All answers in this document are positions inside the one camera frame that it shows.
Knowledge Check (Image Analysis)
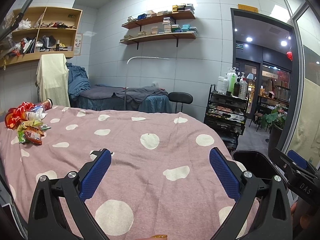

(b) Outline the dark brown trash bin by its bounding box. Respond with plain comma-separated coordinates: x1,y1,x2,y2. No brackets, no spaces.
231,150,284,180

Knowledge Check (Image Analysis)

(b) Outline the clear plastic bottle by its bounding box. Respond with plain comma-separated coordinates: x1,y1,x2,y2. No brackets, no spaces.
239,77,247,99

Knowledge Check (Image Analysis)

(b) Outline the orange snack packet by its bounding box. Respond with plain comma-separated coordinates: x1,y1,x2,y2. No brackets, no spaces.
24,127,44,145

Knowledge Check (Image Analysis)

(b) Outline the wall poster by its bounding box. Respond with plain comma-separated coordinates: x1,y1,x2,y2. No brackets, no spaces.
73,33,83,56

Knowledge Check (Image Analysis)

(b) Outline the cream cloth draped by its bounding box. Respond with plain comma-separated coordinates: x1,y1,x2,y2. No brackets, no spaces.
36,54,70,107

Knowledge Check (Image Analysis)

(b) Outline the pink polka dot blanket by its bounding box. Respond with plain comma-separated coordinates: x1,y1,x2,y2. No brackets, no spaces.
0,104,261,240

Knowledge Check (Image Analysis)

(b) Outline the potted green plant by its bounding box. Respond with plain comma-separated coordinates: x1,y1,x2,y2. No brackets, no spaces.
261,104,287,155

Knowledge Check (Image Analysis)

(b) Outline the massage bed with blue cover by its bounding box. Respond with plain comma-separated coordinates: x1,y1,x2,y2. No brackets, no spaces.
67,63,171,113

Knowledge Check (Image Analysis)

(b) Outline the red snack bags pile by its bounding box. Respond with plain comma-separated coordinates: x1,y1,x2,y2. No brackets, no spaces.
4,102,35,129

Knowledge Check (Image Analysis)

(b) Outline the wooden cubby wall shelf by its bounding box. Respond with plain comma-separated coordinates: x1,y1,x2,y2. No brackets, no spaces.
1,7,82,68

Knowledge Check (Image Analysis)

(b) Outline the dark brown bottle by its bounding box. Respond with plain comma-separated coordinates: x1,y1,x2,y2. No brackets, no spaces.
233,78,241,97

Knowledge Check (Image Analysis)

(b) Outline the black round stool chair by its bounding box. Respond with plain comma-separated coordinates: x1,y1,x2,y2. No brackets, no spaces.
168,92,193,113

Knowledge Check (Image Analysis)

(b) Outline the red cylindrical can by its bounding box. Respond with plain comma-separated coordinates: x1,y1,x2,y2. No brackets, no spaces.
37,98,53,112

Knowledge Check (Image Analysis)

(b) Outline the white pump bottle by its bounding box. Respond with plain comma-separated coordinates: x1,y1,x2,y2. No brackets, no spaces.
216,73,229,95

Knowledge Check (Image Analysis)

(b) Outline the right hand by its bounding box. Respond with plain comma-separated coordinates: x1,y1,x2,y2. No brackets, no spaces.
291,198,319,239

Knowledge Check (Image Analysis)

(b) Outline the green bottle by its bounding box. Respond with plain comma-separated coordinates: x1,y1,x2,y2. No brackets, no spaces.
227,67,237,95

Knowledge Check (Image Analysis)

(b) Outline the black wire trolley cart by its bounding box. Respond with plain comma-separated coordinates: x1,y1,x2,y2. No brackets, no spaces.
203,85,248,152

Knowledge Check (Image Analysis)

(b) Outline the lower wooden wall shelf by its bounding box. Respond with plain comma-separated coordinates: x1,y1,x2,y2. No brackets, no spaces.
119,27,197,47

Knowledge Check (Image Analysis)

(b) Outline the upper wooden wall shelf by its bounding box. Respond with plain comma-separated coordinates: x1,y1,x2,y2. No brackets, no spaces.
121,4,195,29

